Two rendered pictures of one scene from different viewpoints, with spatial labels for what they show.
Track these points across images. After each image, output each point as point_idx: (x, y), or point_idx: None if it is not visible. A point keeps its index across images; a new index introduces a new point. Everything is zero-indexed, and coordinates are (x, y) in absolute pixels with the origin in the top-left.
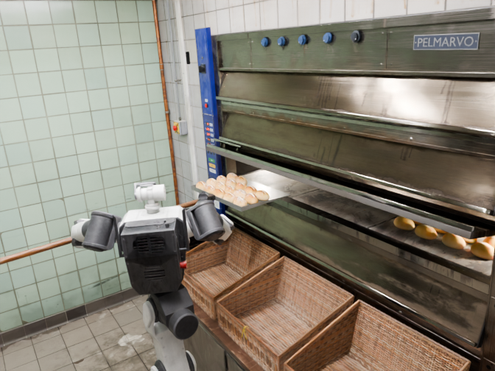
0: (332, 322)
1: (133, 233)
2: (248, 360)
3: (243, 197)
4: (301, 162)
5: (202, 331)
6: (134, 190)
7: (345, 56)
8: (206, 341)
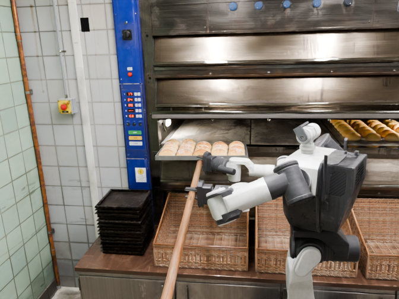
0: (354, 216)
1: (357, 165)
2: (316, 277)
3: (227, 150)
4: (289, 105)
5: (233, 289)
6: (304, 131)
7: (333, 16)
8: (241, 296)
